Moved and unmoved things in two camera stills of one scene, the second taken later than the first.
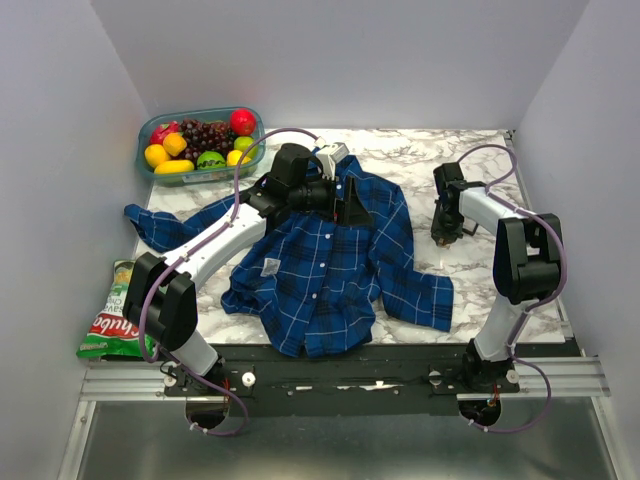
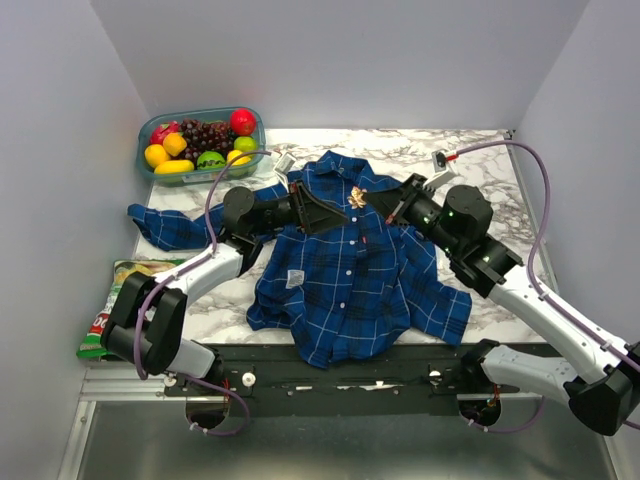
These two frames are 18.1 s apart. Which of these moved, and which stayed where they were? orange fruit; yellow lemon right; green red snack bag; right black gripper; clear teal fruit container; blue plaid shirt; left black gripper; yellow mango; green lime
Moved: right black gripper; left black gripper; blue plaid shirt
Stayed: clear teal fruit container; green lime; yellow mango; yellow lemon right; green red snack bag; orange fruit
